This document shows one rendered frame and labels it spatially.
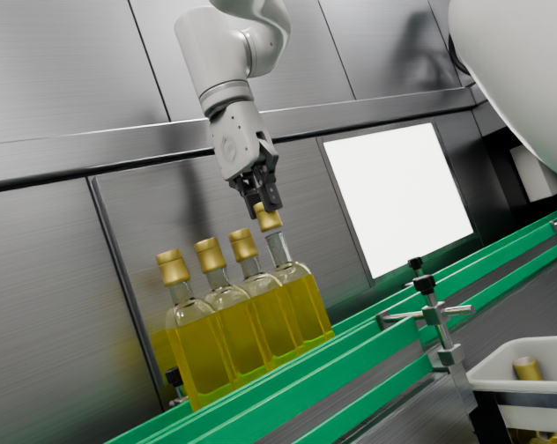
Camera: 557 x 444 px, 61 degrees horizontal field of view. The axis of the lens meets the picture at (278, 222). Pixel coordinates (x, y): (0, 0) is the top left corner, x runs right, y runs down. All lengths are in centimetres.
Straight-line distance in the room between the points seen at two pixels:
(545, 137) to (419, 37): 121
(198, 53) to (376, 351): 50
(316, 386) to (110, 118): 55
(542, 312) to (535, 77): 85
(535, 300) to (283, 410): 70
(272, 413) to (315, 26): 93
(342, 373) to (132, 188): 43
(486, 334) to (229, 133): 59
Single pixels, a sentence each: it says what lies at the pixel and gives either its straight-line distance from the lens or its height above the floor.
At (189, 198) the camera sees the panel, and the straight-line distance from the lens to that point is 82.
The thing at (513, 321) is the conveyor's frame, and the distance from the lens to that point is 104.
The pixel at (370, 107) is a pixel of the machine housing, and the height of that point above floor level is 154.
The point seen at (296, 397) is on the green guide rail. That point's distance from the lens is 56.
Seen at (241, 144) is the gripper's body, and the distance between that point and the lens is 71.
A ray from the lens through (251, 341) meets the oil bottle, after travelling 66.
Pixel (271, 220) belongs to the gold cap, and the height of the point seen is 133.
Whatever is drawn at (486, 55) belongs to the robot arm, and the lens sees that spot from 35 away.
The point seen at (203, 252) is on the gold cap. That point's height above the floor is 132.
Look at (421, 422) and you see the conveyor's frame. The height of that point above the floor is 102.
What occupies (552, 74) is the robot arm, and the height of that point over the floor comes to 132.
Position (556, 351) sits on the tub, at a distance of 88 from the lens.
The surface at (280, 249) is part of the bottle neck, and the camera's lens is 72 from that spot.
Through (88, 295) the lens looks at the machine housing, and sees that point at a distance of 77.
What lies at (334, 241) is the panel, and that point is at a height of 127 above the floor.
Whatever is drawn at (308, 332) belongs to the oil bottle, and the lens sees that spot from 71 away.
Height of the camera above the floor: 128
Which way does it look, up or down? 4 degrees up
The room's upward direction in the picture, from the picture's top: 20 degrees counter-clockwise
